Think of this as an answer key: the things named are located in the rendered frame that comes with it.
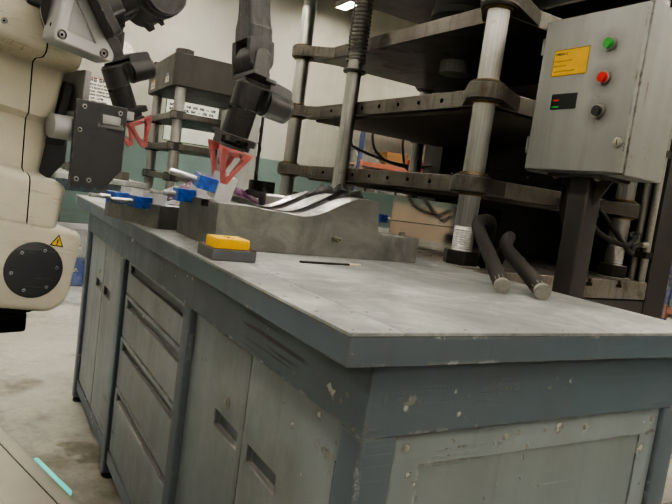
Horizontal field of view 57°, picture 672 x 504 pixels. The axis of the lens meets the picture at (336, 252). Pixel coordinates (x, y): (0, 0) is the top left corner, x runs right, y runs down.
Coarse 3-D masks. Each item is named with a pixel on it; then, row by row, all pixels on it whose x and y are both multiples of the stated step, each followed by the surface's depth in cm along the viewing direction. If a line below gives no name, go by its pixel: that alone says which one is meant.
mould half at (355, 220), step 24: (192, 216) 132; (216, 216) 119; (240, 216) 121; (264, 216) 124; (288, 216) 127; (312, 216) 129; (336, 216) 132; (360, 216) 135; (264, 240) 125; (288, 240) 127; (312, 240) 130; (360, 240) 136; (384, 240) 140; (408, 240) 143
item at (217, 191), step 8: (184, 176) 122; (192, 176) 122; (200, 176) 122; (208, 176) 123; (216, 176) 125; (200, 184) 122; (208, 184) 123; (216, 184) 124; (224, 184) 124; (232, 184) 125; (208, 192) 127; (216, 192) 124; (224, 192) 125; (232, 192) 125; (216, 200) 124; (224, 200) 125
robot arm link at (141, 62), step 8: (112, 40) 145; (112, 48) 145; (120, 48) 146; (120, 56) 147; (128, 56) 150; (136, 56) 152; (144, 56) 154; (136, 64) 152; (144, 64) 153; (152, 64) 154; (136, 72) 152; (144, 72) 153; (152, 72) 155; (136, 80) 153; (144, 80) 156
